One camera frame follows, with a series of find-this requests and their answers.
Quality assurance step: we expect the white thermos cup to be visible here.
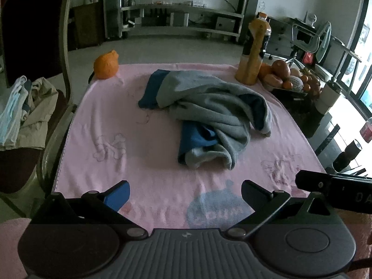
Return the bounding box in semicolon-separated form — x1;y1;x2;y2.
315;81;343;115

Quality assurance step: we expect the dark tumbler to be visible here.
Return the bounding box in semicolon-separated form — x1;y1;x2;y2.
332;139;363;173

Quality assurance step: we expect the brown wooden cabinet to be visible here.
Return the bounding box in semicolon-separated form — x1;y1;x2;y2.
68;1;105;48

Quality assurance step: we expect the bumpy orange citrus fruit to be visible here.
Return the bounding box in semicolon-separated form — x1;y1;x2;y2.
93;50;120;80

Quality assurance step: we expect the orange juice bottle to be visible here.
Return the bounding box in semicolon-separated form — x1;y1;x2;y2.
235;12;272;85

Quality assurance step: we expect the pink printed blanket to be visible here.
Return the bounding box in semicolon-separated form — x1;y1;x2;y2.
54;62;327;230

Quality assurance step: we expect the pile of mixed fruit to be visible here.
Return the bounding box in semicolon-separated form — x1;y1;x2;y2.
258;60;322;99

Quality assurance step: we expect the grey and blue sweater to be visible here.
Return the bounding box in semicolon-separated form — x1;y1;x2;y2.
138;69;273;170

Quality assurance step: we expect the grey drawer cabinet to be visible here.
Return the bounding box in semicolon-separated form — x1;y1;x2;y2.
266;16;294;57

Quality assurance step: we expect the beige clothing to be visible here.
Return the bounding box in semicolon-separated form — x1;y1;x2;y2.
17;77;59;150

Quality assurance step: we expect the person's pink clothing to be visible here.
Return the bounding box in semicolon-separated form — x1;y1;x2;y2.
0;217;31;279

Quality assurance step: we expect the grey office chair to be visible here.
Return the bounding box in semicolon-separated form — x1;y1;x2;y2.
286;22;332;64

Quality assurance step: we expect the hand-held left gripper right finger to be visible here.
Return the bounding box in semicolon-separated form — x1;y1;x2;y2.
225;179;340;240

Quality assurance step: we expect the window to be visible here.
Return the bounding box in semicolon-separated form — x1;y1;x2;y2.
340;0;372;111

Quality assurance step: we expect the white and grey shelf unit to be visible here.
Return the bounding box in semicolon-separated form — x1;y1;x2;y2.
104;0;260;44

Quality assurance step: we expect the dark red chair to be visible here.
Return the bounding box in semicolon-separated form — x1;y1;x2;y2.
0;0;77;198

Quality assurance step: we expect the light blue garment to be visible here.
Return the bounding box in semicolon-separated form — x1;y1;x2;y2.
0;76;32;147

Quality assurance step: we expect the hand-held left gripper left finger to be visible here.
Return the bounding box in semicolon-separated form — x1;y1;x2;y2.
30;180;149;240

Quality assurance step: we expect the red drink can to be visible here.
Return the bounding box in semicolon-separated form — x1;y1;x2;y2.
360;117;372;143

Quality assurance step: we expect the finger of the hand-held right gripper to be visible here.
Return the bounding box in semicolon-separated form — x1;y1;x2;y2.
295;169;334;194

